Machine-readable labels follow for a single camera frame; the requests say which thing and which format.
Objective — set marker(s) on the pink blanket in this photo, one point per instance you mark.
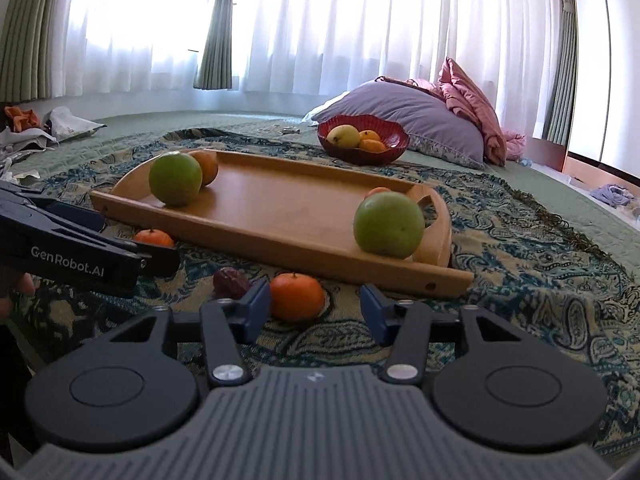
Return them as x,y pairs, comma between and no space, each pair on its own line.
463,97

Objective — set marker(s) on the papers pile on bed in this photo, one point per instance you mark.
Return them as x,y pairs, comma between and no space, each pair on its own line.
60,125

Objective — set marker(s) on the large orange fruit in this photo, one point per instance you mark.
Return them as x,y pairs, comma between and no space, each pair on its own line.
208,163

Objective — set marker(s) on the person's left hand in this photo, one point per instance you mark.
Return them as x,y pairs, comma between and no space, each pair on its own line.
13,284

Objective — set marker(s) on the front orange in bowl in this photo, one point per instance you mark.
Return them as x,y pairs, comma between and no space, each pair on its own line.
372,146

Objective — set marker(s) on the brown date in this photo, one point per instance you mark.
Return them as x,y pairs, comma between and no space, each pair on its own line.
230,283

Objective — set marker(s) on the green quilted bedspread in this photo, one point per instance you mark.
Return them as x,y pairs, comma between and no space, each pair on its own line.
612,231

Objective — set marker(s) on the right green apple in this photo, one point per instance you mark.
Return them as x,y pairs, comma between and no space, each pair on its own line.
388,224

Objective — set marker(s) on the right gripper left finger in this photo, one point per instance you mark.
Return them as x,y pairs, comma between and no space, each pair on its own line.
145,379

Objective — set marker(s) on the yellow mango in bowl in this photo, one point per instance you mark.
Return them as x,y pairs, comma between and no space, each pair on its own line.
344,136

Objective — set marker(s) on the wooden serving tray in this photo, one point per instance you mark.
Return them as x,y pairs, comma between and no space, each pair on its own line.
294,215

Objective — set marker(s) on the orange cloth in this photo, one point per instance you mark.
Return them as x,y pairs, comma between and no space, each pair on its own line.
21,120

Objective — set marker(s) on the green curtain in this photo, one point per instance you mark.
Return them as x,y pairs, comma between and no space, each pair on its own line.
215,66
33,38
561,104

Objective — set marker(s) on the orange in bowl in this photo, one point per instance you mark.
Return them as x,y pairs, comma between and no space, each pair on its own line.
369,134
372,146

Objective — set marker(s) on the red fruit bowl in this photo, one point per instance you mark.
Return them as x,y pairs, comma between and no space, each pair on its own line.
391,134

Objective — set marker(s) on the small mandarin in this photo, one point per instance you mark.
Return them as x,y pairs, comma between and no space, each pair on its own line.
378,190
154,237
296,297

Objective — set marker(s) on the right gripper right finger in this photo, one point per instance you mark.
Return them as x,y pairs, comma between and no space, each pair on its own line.
490,381

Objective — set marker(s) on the lilac cloth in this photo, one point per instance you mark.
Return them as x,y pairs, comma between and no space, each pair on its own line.
615,196

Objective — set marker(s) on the far left green curtain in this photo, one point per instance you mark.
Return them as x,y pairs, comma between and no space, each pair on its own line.
33,38

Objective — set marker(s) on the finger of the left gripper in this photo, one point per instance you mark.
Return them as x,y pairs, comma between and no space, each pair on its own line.
82,216
155,259

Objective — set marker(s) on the rear orange in bowl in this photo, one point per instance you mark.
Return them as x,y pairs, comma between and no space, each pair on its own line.
369,134

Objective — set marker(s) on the green apple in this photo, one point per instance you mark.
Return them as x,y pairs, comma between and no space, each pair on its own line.
175,178
388,224

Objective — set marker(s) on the purple pillow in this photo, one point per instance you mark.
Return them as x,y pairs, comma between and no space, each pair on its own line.
432,129

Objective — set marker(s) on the left green apple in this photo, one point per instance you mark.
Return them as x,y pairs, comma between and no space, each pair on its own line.
175,178

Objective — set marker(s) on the paisley patterned cloth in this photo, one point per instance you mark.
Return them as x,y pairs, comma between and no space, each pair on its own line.
530,267

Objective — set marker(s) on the right green curtain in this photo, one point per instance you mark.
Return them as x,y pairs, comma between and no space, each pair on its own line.
561,104

